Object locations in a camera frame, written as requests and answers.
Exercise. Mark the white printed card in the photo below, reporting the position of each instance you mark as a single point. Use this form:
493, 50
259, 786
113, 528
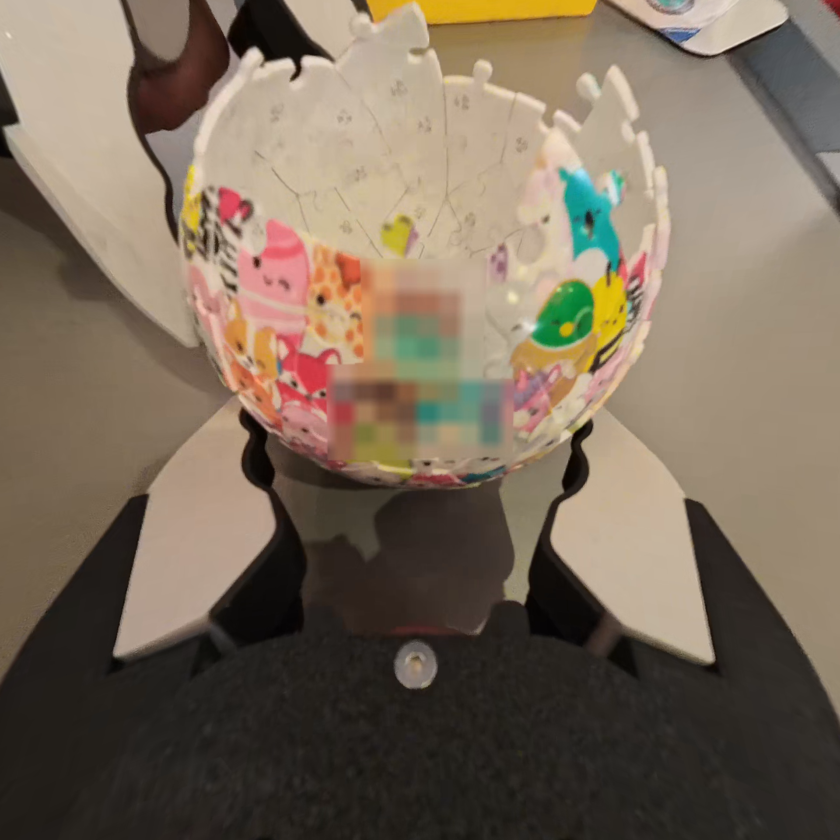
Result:
722, 33

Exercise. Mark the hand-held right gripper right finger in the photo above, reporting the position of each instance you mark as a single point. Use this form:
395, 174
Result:
623, 558

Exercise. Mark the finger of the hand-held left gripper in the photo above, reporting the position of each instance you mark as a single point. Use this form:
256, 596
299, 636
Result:
85, 197

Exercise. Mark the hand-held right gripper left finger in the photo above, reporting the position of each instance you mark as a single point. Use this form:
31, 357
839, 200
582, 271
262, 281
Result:
197, 558

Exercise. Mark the colourful puzzle ball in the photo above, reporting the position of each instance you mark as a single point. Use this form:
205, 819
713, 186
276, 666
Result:
394, 164

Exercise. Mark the person's left hand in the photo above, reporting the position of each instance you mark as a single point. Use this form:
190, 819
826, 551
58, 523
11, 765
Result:
190, 85

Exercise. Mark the yellow box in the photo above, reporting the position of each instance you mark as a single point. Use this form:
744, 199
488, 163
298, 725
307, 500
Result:
492, 10

